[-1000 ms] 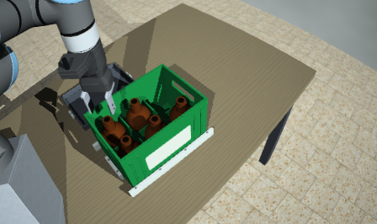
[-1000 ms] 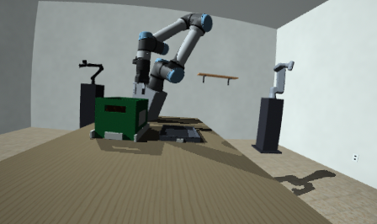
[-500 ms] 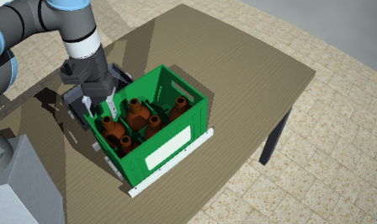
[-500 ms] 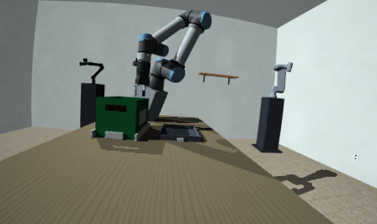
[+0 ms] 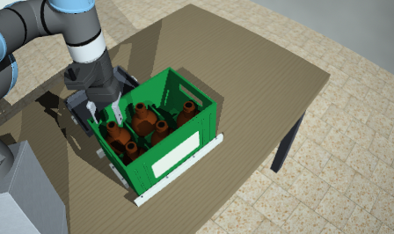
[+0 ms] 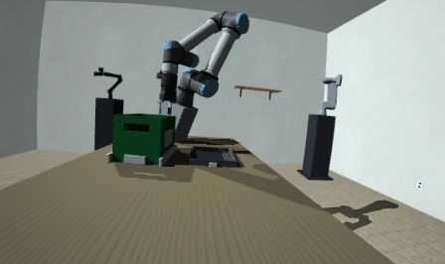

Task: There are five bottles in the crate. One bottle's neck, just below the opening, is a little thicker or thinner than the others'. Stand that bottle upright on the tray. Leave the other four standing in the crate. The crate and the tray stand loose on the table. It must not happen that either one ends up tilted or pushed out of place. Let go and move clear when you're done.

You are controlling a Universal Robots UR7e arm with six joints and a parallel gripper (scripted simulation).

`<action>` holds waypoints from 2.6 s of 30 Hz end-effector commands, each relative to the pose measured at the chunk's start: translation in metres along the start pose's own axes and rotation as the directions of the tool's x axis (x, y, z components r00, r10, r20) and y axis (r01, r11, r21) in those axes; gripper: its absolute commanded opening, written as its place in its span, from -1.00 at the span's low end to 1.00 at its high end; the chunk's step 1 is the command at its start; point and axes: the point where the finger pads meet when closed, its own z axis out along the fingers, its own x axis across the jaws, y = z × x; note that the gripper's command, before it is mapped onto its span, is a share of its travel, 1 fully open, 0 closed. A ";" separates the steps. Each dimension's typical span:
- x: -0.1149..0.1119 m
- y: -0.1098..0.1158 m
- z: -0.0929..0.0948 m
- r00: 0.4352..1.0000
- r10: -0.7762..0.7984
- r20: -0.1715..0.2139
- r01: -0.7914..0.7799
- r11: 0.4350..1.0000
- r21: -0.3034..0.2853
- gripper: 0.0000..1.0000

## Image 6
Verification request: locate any green plastic crate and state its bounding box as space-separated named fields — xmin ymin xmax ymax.
xmin=112 ymin=113 xmax=175 ymax=165

